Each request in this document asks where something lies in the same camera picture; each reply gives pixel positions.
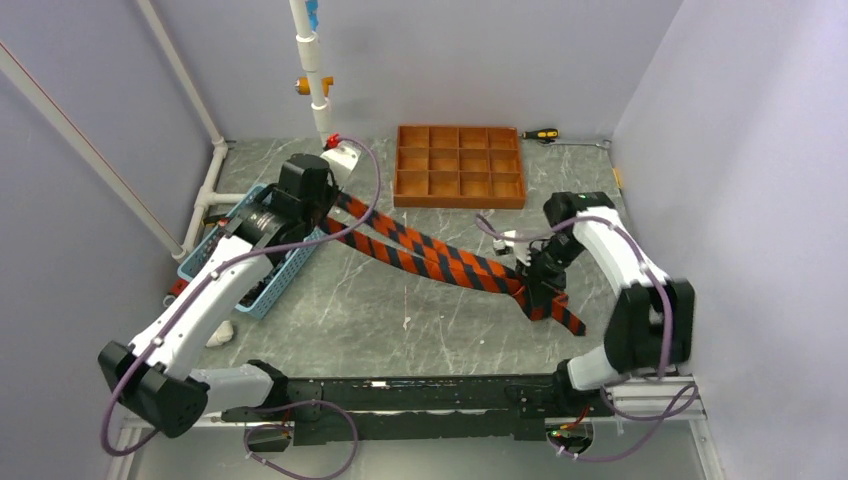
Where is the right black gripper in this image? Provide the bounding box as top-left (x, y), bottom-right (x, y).
top-left (515, 233), bottom-right (586, 309)

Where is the orange navy striped tie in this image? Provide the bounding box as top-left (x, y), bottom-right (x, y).
top-left (318, 193), bottom-right (586, 336)

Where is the brown compartment tray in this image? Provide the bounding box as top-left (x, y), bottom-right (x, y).
top-left (393, 125), bottom-right (526, 210)

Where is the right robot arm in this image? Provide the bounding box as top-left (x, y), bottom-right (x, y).
top-left (514, 192), bottom-right (695, 415)

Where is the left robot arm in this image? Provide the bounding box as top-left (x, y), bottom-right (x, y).
top-left (97, 148), bottom-right (358, 438)

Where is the orange black screwdriver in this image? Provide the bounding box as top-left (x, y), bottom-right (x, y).
top-left (522, 128), bottom-right (559, 143)

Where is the silver wrench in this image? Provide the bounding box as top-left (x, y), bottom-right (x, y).
top-left (541, 139), bottom-right (612, 150)

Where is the blue plastic basket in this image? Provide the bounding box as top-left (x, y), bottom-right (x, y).
top-left (177, 226), bottom-right (316, 320)

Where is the orange pipe clamp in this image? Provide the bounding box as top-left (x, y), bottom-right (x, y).
top-left (295, 76), bottom-right (335, 97)

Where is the white pvc pipe stand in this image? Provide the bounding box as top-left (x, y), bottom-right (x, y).
top-left (289, 0), bottom-right (333, 143)

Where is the green white pipe fitting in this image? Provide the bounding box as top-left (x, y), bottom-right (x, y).
top-left (205, 320), bottom-right (235, 348)

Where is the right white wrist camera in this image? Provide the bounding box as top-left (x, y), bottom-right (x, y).
top-left (492, 230), bottom-right (532, 266)

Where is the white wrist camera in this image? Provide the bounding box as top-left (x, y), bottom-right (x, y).
top-left (320, 133), bottom-right (360, 185)
top-left (492, 230), bottom-right (532, 266)

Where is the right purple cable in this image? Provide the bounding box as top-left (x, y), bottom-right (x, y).
top-left (474, 213), bottom-right (700, 464)

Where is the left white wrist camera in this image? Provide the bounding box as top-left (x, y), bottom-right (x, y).
top-left (320, 133), bottom-right (360, 185)

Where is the white corner pipe frame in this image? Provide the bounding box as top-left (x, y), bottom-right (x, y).
top-left (135, 0), bottom-right (244, 261)

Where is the white diagonal wall pipe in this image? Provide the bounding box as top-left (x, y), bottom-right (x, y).
top-left (1, 43), bottom-right (186, 260)

